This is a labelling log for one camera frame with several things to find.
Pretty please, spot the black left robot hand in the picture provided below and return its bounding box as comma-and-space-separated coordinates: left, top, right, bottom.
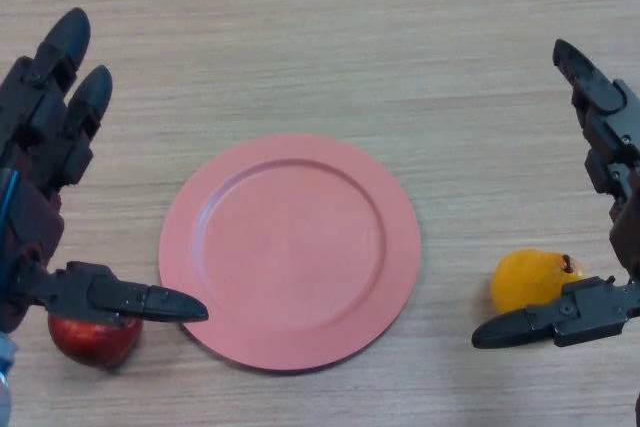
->
0, 6, 210, 336

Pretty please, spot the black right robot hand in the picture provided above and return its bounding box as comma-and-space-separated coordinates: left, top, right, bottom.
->
471, 38, 640, 351

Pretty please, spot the yellow pear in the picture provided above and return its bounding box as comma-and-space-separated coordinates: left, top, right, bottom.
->
489, 247, 589, 316

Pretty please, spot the pink round plate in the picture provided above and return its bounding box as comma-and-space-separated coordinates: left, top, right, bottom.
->
158, 133, 423, 375

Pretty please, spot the red apple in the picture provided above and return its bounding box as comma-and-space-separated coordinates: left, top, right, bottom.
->
47, 313, 145, 370

